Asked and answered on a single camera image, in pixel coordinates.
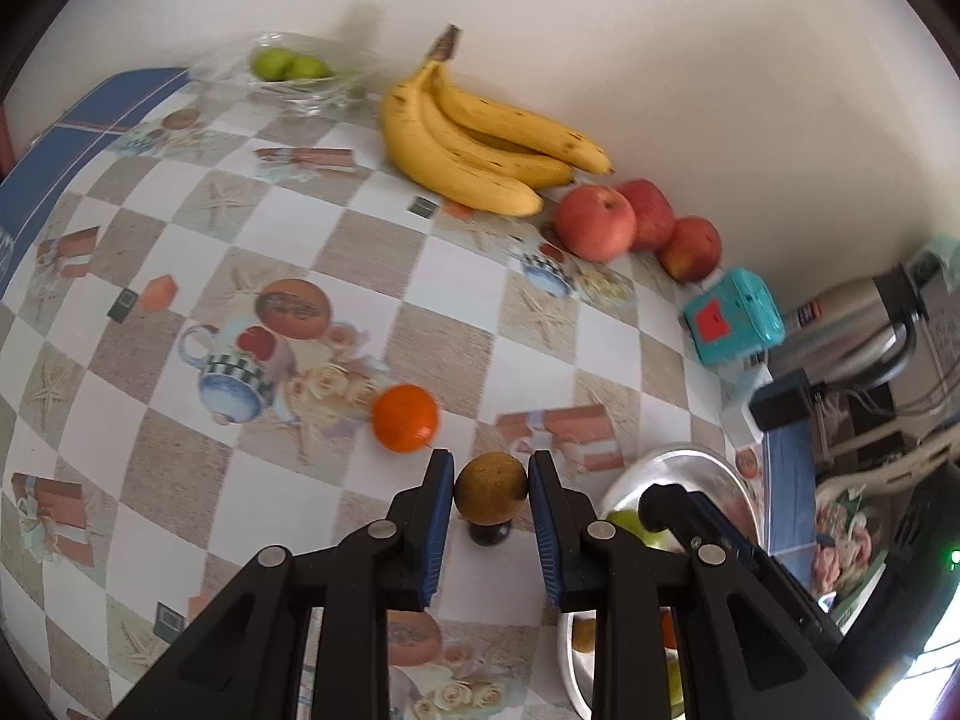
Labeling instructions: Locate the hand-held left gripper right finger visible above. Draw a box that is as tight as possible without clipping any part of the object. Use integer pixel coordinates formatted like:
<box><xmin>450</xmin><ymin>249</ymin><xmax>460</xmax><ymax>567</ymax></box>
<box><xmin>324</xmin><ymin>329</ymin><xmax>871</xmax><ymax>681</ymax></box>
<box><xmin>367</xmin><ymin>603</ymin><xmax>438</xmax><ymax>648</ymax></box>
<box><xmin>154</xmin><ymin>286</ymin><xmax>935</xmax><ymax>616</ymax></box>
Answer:
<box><xmin>527</xmin><ymin>450</ymin><xmax>863</xmax><ymax>720</ymax></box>

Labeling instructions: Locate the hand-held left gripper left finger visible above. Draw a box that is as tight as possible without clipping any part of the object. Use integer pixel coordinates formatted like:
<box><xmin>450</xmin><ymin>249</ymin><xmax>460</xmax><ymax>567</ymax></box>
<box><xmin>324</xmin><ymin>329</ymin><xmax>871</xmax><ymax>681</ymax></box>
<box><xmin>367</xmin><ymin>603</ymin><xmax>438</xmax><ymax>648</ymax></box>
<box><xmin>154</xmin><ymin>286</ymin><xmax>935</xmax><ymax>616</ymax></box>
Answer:
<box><xmin>105</xmin><ymin>450</ymin><xmax>456</xmax><ymax>720</ymax></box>

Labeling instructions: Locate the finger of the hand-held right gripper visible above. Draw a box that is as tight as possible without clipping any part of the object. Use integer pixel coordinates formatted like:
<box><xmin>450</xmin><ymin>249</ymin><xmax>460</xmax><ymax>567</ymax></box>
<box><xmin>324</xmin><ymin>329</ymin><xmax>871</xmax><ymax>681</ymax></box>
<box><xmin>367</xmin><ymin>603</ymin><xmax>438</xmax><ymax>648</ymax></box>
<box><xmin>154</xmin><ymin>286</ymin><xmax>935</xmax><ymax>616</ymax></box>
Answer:
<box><xmin>637</xmin><ymin>483</ymin><xmax>846</xmax><ymax>662</ymax></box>

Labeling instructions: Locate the silver metal plate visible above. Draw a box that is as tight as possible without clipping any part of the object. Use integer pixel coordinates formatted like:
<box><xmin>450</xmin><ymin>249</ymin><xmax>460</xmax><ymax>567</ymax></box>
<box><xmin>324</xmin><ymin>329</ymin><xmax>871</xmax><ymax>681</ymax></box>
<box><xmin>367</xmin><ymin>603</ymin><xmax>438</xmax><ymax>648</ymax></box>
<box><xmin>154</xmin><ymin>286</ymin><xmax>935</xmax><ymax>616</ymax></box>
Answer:
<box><xmin>559</xmin><ymin>441</ymin><xmax>762</xmax><ymax>720</ymax></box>

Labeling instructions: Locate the large green fruit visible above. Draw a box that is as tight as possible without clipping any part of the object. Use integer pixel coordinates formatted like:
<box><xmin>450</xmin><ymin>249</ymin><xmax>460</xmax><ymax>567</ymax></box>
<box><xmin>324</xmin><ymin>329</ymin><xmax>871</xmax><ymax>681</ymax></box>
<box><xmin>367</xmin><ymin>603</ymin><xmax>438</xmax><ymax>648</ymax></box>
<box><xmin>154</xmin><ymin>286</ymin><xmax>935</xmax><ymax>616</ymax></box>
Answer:
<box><xmin>606</xmin><ymin>510</ymin><xmax>680</xmax><ymax>550</ymax></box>

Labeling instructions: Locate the white box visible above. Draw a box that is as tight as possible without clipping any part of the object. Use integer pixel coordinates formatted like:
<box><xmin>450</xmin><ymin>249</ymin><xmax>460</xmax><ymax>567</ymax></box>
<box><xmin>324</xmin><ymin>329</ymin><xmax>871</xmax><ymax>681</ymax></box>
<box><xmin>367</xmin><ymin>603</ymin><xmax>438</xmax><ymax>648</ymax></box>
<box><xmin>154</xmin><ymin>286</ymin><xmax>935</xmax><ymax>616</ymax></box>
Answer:
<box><xmin>721</xmin><ymin>367</ymin><xmax>773</xmax><ymax>458</ymax></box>

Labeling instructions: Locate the small orange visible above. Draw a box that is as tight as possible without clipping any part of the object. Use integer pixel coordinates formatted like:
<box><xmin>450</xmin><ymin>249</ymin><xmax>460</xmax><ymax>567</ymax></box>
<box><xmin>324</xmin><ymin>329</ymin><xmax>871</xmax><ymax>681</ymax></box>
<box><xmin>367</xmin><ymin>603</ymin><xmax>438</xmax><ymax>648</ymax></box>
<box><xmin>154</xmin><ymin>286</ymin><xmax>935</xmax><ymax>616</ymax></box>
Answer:
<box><xmin>372</xmin><ymin>384</ymin><xmax>440</xmax><ymax>454</ymax></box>

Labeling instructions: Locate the black power adapter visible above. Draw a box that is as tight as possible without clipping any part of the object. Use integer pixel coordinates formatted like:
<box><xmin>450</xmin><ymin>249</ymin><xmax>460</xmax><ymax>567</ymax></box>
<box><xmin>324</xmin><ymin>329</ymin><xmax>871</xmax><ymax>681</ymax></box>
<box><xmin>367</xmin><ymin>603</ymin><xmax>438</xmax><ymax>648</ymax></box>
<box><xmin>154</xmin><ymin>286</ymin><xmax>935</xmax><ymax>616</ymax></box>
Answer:
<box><xmin>750</xmin><ymin>369</ymin><xmax>820</xmax><ymax>430</ymax></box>

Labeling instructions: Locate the teal box with red label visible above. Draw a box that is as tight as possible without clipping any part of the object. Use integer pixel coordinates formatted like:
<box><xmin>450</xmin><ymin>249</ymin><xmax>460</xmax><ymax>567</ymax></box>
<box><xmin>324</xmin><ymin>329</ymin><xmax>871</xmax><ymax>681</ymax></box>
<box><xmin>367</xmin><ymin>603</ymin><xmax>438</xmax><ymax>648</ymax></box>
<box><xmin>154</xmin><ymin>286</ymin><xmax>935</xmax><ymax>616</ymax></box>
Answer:
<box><xmin>680</xmin><ymin>267</ymin><xmax>786</xmax><ymax>366</ymax></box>

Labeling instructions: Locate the checkered printed tablecloth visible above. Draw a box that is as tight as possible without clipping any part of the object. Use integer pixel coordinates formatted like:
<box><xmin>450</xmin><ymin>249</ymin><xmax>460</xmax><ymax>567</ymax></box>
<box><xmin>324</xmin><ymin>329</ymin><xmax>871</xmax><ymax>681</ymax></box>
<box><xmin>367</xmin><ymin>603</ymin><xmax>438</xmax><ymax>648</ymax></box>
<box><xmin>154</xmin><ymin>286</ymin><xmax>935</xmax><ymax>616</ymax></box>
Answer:
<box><xmin>0</xmin><ymin>66</ymin><xmax>818</xmax><ymax>720</ymax></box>

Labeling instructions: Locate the steel thermos flask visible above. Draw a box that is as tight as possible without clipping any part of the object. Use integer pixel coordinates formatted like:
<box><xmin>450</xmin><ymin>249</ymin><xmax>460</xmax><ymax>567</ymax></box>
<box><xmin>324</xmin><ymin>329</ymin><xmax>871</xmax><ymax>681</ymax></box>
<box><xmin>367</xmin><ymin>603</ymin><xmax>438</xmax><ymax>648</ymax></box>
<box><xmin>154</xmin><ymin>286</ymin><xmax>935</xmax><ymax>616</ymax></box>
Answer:
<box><xmin>776</xmin><ymin>262</ymin><xmax>938</xmax><ymax>385</ymax></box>

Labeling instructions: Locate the large red apple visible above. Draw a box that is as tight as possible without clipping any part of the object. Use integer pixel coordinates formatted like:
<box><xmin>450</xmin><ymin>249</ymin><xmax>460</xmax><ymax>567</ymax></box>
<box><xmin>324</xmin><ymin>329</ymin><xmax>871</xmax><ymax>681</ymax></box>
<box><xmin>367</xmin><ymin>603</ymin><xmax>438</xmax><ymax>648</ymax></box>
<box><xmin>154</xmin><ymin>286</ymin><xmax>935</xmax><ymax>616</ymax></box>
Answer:
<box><xmin>555</xmin><ymin>185</ymin><xmax>637</xmax><ymax>263</ymax></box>

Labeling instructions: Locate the yellow banana bunch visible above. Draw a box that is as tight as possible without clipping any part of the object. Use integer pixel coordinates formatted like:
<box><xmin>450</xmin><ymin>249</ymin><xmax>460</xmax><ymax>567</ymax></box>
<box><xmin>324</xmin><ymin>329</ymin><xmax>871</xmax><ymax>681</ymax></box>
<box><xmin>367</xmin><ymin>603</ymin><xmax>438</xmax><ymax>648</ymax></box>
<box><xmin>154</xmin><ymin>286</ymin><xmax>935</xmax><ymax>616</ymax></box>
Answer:
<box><xmin>379</xmin><ymin>24</ymin><xmax>614</xmax><ymax>218</ymax></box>

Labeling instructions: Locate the clear fruit container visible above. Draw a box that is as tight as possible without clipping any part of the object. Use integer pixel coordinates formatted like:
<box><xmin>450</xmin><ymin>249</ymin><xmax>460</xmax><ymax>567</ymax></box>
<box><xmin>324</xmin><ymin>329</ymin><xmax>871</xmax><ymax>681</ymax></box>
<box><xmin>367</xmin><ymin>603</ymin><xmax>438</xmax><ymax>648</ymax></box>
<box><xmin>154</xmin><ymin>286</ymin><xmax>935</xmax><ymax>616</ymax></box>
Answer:
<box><xmin>195</xmin><ymin>31</ymin><xmax>376</xmax><ymax>117</ymax></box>

